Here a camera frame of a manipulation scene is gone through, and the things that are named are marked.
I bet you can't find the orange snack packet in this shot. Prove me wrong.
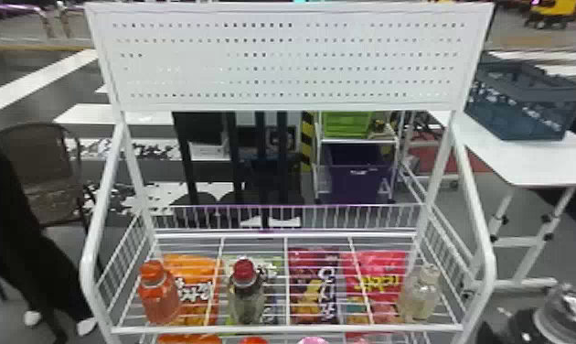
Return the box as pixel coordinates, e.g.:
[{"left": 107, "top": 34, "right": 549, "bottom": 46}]
[{"left": 161, "top": 253, "right": 221, "bottom": 328}]

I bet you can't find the blue crate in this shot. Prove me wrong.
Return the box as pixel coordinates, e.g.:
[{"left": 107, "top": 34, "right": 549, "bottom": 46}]
[{"left": 464, "top": 61, "right": 576, "bottom": 142}]

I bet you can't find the dark red snack packet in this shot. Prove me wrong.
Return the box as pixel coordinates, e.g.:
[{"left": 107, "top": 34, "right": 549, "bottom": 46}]
[{"left": 287, "top": 246, "right": 341, "bottom": 326}]

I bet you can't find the black side table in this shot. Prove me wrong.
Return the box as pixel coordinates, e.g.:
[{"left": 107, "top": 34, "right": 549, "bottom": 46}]
[{"left": 171, "top": 111, "right": 304, "bottom": 229}]

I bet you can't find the brown chair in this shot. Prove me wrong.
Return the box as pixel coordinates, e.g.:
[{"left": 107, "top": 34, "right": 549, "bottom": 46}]
[{"left": 0, "top": 122, "right": 98, "bottom": 228}]

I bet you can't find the purple crate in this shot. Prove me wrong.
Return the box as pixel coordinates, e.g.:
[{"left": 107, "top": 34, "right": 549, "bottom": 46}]
[{"left": 323, "top": 143, "right": 395, "bottom": 205}]

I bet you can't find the striped post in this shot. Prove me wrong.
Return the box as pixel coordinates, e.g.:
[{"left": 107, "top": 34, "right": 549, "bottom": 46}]
[{"left": 299, "top": 111, "right": 316, "bottom": 173}]

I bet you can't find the green basket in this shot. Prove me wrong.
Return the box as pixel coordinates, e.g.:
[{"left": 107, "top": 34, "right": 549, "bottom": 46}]
[{"left": 321, "top": 111, "right": 374, "bottom": 140}]

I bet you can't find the small white wire rack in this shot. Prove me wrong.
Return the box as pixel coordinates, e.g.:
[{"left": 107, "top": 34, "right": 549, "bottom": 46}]
[{"left": 313, "top": 111, "right": 408, "bottom": 204}]

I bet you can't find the red-capped clear bottle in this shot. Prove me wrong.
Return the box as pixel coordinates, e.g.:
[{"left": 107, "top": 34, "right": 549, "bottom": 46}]
[{"left": 226, "top": 257, "right": 269, "bottom": 326}]

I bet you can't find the white side table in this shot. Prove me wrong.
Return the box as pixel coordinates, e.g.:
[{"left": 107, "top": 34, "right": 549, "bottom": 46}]
[{"left": 426, "top": 110, "right": 576, "bottom": 293}]

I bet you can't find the orange bottle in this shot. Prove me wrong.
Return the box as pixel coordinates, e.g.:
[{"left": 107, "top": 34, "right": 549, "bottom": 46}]
[{"left": 137, "top": 259, "right": 183, "bottom": 326}]

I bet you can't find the person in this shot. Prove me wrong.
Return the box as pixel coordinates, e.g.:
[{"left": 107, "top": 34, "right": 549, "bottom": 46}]
[{"left": 0, "top": 95, "right": 100, "bottom": 344}]

